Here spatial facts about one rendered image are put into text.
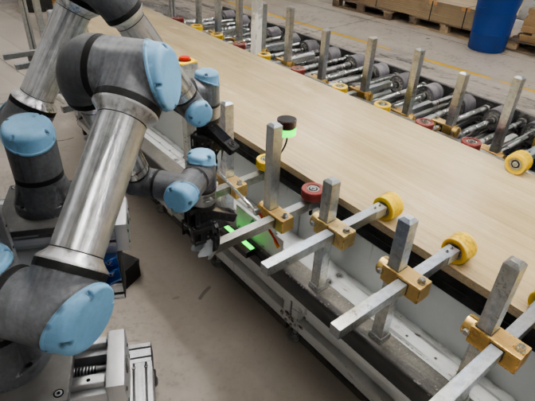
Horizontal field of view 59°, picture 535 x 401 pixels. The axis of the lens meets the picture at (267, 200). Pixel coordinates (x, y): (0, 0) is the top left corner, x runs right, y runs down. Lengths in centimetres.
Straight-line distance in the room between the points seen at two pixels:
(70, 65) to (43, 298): 39
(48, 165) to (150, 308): 134
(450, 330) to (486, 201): 47
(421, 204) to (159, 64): 107
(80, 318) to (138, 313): 170
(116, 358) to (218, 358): 126
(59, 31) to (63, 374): 80
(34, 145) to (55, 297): 55
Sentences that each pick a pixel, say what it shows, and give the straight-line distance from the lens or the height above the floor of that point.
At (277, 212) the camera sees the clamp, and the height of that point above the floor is 87.
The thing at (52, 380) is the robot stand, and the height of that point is 104.
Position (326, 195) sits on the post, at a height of 106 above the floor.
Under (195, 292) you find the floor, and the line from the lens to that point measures 251.
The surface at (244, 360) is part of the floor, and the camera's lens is 223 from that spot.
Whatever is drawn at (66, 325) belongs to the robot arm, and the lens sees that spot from 75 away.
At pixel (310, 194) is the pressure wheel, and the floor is 91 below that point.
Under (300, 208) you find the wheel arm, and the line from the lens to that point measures 160.
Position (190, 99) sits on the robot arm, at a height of 127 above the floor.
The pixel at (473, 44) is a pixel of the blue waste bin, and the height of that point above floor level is 7.
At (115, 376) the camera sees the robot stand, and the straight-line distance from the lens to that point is 98.
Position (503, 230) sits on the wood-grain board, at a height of 90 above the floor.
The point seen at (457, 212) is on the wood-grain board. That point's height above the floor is 90.
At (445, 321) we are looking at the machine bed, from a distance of 155.
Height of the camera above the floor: 177
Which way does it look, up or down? 34 degrees down
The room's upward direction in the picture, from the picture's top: 3 degrees clockwise
